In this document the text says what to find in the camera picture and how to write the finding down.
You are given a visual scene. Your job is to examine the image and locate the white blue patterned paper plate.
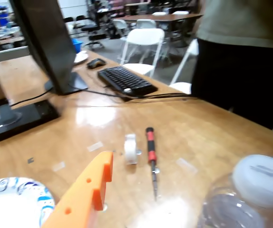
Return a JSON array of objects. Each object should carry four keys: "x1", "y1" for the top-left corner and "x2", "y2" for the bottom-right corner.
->
[{"x1": 0, "y1": 177, "x2": 56, "y2": 228}]

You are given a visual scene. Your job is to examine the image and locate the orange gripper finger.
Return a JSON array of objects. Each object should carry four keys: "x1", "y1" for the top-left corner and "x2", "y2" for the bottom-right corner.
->
[{"x1": 41, "y1": 151, "x2": 115, "y2": 228}]

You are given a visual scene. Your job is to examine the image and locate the black computer mouse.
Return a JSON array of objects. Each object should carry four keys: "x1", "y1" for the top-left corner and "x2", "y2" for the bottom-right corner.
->
[{"x1": 86, "y1": 58, "x2": 107, "y2": 70}]

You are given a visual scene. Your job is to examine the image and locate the vitaminwater bottle purple label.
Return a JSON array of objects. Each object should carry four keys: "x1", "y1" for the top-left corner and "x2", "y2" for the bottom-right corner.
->
[{"x1": 197, "y1": 154, "x2": 273, "y2": 228}]

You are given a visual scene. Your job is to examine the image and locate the brown folding table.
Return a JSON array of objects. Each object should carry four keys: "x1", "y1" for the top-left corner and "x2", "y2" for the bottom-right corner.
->
[{"x1": 114, "y1": 13, "x2": 204, "y2": 48}]

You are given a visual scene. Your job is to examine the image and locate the black computer keyboard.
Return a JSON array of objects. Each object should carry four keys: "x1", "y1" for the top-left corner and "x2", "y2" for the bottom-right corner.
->
[{"x1": 97, "y1": 66, "x2": 158, "y2": 97}]

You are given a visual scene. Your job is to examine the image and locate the clear tape dispenser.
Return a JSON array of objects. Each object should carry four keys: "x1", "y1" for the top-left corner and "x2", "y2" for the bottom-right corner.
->
[{"x1": 124, "y1": 133, "x2": 142, "y2": 165}]

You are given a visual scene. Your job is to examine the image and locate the white folding chair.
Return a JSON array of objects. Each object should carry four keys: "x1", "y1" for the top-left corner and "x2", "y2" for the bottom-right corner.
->
[
  {"x1": 136, "y1": 19, "x2": 156, "y2": 29},
  {"x1": 112, "y1": 19, "x2": 129, "y2": 38},
  {"x1": 0, "y1": 46, "x2": 30, "y2": 64},
  {"x1": 119, "y1": 28, "x2": 166, "y2": 78},
  {"x1": 168, "y1": 39, "x2": 199, "y2": 95}
]

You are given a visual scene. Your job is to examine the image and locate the clear tape strip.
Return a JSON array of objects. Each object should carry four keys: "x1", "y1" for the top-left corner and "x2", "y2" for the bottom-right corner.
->
[
  {"x1": 52, "y1": 161, "x2": 66, "y2": 172},
  {"x1": 87, "y1": 142, "x2": 103, "y2": 152}
]

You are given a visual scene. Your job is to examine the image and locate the red black screwdriver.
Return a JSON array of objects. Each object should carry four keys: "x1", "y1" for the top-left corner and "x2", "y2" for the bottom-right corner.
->
[{"x1": 145, "y1": 127, "x2": 160, "y2": 201}]

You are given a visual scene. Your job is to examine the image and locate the blue plastic bin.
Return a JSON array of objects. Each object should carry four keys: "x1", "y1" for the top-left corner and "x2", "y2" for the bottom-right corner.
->
[{"x1": 71, "y1": 38, "x2": 84, "y2": 54}]

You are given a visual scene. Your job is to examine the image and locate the plain white dish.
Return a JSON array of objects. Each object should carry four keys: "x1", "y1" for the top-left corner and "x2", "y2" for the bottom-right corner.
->
[{"x1": 73, "y1": 50, "x2": 89, "y2": 64}]

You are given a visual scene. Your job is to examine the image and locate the black office chair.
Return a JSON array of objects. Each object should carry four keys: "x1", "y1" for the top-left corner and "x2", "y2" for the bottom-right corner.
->
[{"x1": 81, "y1": 15, "x2": 107, "y2": 49}]

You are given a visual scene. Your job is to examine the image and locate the silver monitor stand black base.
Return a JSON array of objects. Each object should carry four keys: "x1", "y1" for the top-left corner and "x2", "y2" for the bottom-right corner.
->
[{"x1": 0, "y1": 53, "x2": 61, "y2": 143}]

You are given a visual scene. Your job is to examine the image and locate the person in olive shirt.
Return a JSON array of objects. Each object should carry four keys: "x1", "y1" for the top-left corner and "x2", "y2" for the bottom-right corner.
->
[{"x1": 190, "y1": 0, "x2": 273, "y2": 130}]

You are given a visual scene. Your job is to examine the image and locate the black desk cable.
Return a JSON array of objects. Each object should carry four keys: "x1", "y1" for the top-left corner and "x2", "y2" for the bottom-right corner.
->
[{"x1": 0, "y1": 91, "x2": 56, "y2": 117}]

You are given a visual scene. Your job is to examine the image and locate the large black computer monitor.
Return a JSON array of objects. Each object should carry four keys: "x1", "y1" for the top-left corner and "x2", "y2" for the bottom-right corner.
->
[{"x1": 9, "y1": 0, "x2": 89, "y2": 96}]

